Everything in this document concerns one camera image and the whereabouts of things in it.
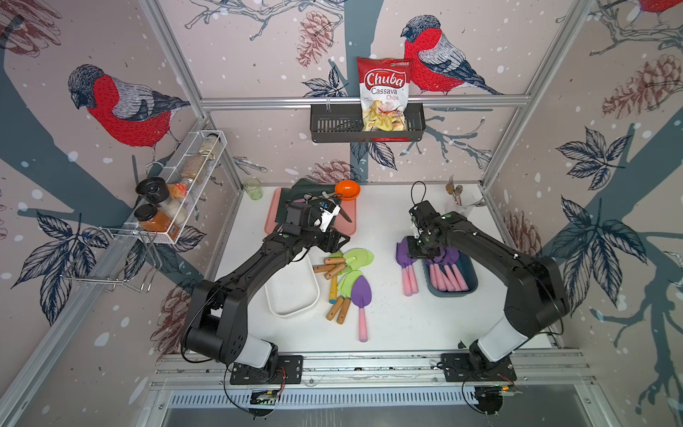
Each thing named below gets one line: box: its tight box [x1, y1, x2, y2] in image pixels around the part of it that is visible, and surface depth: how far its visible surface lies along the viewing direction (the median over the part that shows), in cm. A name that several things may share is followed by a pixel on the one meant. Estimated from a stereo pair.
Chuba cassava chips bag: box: [357, 56, 415, 131], surface depth 85 cm
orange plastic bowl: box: [334, 179, 362, 202], surface depth 116 cm
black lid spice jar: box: [135, 177, 170, 204], surface depth 63 cm
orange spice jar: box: [134, 203, 172, 233], surface depth 61 cm
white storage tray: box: [264, 248, 321, 318], surface depth 88 cm
